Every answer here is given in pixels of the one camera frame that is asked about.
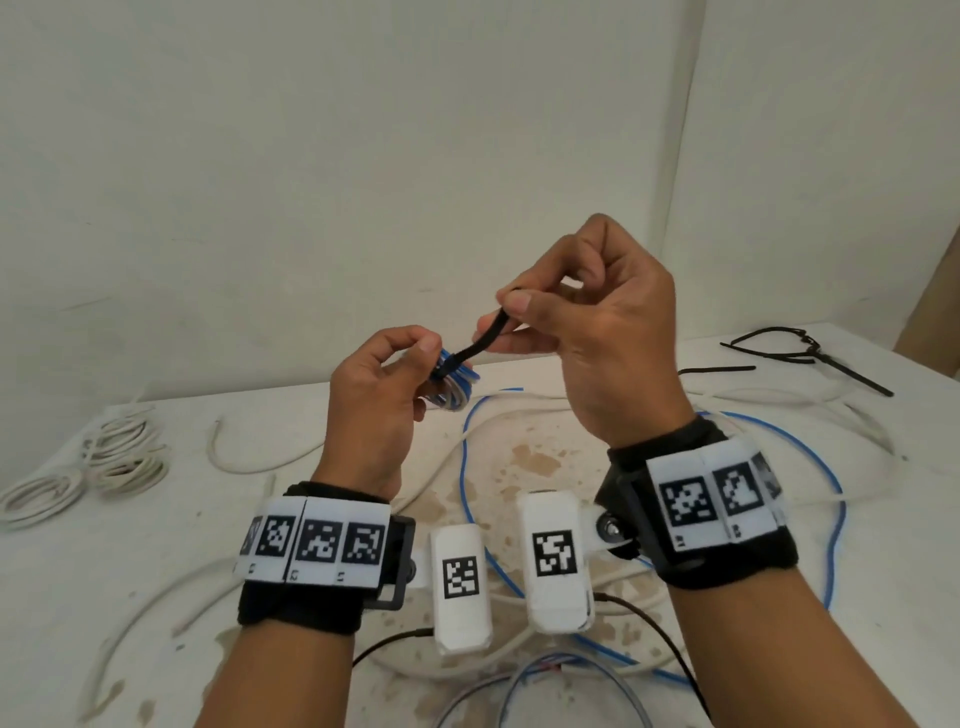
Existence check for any person's left hand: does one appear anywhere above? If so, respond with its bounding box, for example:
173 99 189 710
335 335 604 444
311 324 444 504

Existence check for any person's right hand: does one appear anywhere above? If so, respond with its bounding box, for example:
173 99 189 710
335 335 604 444
472 213 697 451

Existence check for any blue cable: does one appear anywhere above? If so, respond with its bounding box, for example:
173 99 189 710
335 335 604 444
419 346 481 412
461 387 849 688

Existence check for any tangle of white cables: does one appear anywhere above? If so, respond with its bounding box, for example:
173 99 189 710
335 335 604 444
78 367 898 721

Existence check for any bundle of black cable ties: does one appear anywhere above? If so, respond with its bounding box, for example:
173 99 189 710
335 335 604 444
719 327 895 397

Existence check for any person's left forearm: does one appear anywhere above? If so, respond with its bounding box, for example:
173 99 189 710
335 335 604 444
194 626 361 728

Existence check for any black left wristband with markers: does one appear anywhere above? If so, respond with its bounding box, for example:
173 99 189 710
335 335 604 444
233 482 418 635

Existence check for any black wristband with markers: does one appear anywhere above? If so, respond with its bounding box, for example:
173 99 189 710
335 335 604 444
233 482 418 635
593 416 800 589

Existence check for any black right wristband with markers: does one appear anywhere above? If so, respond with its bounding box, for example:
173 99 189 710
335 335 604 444
593 416 800 589

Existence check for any black left camera wire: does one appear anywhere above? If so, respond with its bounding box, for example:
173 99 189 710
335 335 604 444
352 628 436 669

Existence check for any black camera wire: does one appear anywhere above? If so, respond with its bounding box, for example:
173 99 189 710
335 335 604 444
352 628 436 669
592 592 710 728

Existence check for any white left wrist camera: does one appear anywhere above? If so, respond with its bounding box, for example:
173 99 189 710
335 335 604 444
412 524 493 658

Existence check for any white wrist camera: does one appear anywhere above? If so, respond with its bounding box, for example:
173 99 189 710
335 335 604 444
412 524 493 658
517 491 646 637

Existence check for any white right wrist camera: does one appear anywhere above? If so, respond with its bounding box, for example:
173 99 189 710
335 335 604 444
517 491 646 637

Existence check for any black right camera wire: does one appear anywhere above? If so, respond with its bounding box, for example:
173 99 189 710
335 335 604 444
592 592 710 728

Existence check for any wooden shelf frame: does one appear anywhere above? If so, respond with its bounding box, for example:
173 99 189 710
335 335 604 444
892 224 960 376

